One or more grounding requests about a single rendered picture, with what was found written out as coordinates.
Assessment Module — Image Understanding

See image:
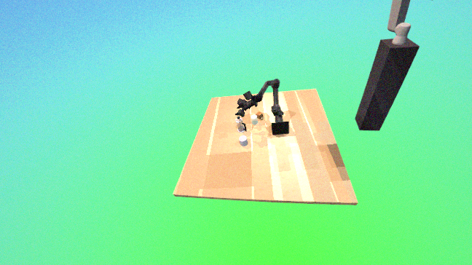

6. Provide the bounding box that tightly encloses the glass french press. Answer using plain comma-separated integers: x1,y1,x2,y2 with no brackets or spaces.
235,116,247,133

